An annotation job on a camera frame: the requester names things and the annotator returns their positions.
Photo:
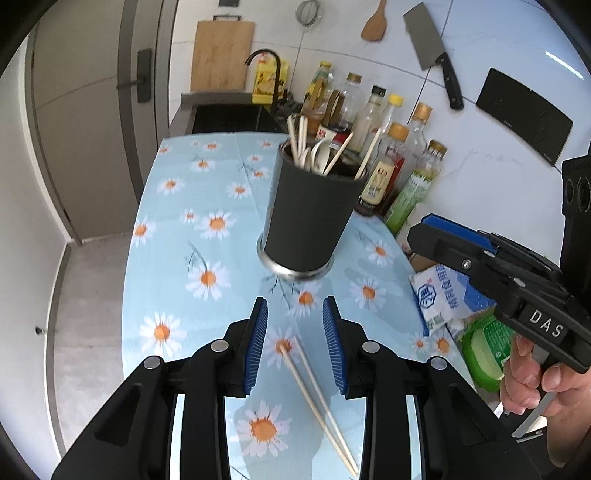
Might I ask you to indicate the dark kitchen sink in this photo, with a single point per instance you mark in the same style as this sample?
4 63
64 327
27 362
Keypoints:
221 117

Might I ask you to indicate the short orange cap sauce bottle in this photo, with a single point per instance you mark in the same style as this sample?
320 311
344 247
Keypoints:
382 177

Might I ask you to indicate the yellow cap bottle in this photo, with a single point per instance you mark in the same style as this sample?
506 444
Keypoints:
393 108

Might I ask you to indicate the green plastic packet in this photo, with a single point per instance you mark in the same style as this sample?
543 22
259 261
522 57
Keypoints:
485 350

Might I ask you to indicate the brown liquid bottle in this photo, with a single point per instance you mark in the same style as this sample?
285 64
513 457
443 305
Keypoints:
339 108

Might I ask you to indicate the red white cup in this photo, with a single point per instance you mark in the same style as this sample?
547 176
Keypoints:
327 133

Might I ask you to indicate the black utensil holder cup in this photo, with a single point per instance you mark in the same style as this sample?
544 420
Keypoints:
304 221

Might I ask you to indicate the black wall outlet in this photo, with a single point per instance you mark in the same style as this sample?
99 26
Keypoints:
228 2

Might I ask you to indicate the hanging wooden spatula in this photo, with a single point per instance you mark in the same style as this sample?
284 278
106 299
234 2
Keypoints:
375 25

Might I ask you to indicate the white ceramic spoon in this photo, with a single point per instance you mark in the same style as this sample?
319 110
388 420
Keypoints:
316 154

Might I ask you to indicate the blue daisy tablecloth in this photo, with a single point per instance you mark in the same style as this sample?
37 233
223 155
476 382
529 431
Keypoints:
184 230

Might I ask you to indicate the pale wooden chopstick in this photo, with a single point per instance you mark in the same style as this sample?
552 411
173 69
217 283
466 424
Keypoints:
368 152
292 138
339 152
316 383
306 136
301 138

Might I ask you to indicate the slim yellow oil bottle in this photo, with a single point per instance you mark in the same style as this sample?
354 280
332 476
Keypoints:
319 92

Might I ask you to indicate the black faucet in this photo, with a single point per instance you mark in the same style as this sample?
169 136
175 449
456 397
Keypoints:
277 74

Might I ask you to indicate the person's right hand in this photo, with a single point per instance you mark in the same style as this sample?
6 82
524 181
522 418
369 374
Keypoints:
524 378

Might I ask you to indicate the black cap bottle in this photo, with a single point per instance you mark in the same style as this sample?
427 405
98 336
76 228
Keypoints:
373 117

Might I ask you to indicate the large yellow oil bottle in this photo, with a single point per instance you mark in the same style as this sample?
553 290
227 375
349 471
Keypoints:
265 83

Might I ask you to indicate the grey door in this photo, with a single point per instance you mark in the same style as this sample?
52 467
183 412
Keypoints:
83 115

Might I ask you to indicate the black wall knife holder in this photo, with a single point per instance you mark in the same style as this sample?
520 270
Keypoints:
526 115

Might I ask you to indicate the hanging metal strainer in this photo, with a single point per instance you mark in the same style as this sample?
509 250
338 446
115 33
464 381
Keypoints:
308 11

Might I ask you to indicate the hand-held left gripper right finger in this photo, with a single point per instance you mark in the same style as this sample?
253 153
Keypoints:
332 344

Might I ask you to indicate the clear gold cap bottle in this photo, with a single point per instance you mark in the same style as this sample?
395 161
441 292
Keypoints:
354 104

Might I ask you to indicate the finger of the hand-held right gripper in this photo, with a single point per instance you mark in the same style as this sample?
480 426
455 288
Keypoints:
452 254
461 228

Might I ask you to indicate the wooden chopsticks pair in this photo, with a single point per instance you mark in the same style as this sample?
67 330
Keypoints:
300 383

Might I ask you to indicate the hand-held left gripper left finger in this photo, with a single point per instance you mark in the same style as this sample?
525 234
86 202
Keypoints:
256 344

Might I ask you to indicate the tall gold cap bottle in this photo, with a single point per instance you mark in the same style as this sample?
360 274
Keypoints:
419 129

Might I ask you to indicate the wooden cutting board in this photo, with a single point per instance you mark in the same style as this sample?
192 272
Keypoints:
221 55

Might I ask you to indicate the white blue salt bag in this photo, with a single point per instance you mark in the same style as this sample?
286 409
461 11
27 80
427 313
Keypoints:
438 295

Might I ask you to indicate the green label bottle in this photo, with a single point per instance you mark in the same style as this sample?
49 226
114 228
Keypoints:
413 194

